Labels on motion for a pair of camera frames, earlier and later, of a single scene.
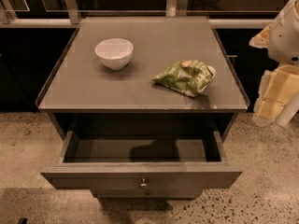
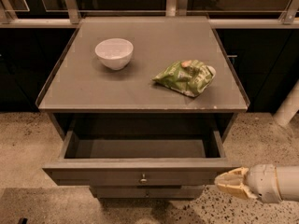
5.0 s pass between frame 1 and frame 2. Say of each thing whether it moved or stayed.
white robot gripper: moved
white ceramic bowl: stayed
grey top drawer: moved
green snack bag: stayed
